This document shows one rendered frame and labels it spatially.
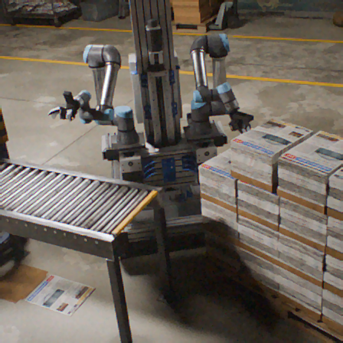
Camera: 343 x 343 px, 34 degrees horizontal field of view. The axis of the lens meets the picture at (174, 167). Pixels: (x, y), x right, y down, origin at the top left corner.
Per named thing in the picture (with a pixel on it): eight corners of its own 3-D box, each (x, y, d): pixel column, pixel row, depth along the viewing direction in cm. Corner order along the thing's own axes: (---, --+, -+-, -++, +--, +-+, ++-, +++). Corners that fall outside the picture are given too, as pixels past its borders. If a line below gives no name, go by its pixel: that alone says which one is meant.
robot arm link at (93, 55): (113, 129, 365) (101, 47, 339) (93, 128, 370) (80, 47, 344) (121, 122, 375) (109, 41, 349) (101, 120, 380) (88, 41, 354)
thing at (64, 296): (96, 288, 369) (95, 287, 369) (70, 316, 347) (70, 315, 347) (50, 275, 385) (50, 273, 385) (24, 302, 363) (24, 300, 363)
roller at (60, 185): (76, 181, 343) (75, 174, 340) (26, 223, 307) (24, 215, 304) (70, 181, 345) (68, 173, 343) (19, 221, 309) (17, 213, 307)
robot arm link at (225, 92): (227, 81, 322) (229, 80, 314) (235, 99, 323) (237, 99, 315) (215, 87, 322) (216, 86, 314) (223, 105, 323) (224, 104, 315)
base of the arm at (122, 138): (115, 136, 379) (114, 123, 374) (138, 134, 380) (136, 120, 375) (116, 146, 366) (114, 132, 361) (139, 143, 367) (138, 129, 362)
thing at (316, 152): (321, 132, 305) (321, 129, 305) (369, 145, 286) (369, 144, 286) (279, 156, 284) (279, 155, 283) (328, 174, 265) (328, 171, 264)
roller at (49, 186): (67, 180, 346) (66, 173, 343) (17, 220, 310) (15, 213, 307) (61, 178, 348) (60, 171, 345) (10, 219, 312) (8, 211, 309)
